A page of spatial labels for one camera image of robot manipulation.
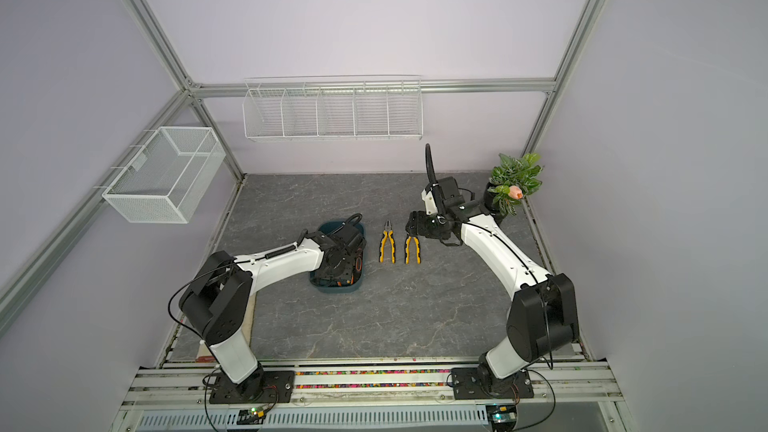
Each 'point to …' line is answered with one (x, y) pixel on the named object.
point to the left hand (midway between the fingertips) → (340, 275)
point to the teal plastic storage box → (321, 281)
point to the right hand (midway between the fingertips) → (416, 226)
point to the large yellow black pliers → (407, 249)
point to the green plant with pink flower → (515, 178)
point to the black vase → (488, 200)
